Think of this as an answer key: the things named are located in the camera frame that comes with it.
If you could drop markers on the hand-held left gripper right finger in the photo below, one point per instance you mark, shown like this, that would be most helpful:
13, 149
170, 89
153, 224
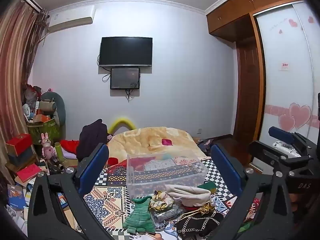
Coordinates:
225, 165

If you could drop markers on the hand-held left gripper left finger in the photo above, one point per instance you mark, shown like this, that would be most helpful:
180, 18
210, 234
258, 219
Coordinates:
96, 165

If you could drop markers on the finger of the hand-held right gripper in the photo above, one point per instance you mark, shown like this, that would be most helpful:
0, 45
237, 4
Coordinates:
261, 153
281, 133

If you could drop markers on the green cloth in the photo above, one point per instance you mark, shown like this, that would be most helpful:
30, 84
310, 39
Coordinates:
208, 187

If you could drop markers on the cream cloth hat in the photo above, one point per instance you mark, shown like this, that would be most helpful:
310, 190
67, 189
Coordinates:
187, 192

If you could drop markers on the gold ornament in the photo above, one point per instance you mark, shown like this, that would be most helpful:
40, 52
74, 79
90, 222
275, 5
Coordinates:
207, 208

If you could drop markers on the red cloth pouch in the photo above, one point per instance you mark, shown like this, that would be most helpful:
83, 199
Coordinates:
192, 208

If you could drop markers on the clear plastic storage box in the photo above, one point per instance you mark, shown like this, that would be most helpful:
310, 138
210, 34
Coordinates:
165, 177

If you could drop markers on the green knitted garment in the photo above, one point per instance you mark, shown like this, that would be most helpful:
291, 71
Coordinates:
138, 217

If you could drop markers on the floral yellow scarf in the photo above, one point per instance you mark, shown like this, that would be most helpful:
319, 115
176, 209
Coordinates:
161, 201

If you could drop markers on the silver sequin pouch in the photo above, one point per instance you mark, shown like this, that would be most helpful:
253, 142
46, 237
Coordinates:
167, 213

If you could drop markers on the dark garment pile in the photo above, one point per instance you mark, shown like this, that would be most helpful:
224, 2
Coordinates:
91, 140

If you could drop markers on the purple bag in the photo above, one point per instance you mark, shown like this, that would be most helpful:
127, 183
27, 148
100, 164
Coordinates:
206, 145

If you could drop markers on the red cloth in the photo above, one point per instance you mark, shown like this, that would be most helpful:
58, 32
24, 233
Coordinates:
71, 146

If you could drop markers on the patterned bed sheet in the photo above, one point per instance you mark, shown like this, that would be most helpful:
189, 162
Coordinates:
110, 200

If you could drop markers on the green bottle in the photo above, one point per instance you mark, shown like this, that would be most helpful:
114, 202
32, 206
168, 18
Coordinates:
60, 152

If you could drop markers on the black flashlight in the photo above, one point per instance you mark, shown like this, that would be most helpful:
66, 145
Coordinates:
57, 165

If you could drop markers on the yellow foam arch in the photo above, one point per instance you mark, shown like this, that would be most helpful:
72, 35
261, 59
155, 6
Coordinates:
121, 123

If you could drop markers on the pink rabbit toy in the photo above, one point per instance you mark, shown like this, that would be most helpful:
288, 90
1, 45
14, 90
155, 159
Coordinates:
48, 148

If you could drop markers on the beige fleece blanket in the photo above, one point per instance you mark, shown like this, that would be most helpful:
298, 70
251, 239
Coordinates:
142, 140

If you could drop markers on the brown wooden door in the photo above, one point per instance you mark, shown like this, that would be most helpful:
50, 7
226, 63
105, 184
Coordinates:
246, 92

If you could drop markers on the green storage basket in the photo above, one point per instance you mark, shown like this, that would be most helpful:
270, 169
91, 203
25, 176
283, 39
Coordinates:
43, 131

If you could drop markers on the red white sticker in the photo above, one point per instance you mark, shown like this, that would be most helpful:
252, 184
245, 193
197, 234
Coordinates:
284, 66

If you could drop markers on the red book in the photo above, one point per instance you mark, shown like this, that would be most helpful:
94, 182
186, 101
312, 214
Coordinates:
28, 173

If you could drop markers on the grey plush neck pillow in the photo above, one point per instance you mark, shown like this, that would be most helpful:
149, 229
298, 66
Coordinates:
58, 105

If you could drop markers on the wooden wardrobe with heart doors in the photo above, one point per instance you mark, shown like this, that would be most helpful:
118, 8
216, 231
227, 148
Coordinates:
282, 55

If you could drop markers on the red box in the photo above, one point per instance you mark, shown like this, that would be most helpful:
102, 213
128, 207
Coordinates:
18, 143

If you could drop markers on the blue booklet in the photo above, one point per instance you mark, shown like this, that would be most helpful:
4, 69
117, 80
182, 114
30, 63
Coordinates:
16, 196

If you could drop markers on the small white fan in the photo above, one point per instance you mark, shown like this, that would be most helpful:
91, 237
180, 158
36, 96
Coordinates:
27, 111

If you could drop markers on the striped brown curtain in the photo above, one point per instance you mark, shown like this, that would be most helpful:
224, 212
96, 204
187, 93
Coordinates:
15, 80

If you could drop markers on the white air conditioner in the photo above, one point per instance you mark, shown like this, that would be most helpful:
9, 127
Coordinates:
70, 20

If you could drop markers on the small black wall monitor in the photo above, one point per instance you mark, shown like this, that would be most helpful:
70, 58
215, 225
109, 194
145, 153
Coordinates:
125, 78

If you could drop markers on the black wall television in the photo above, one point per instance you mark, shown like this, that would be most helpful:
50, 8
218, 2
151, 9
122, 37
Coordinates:
126, 52

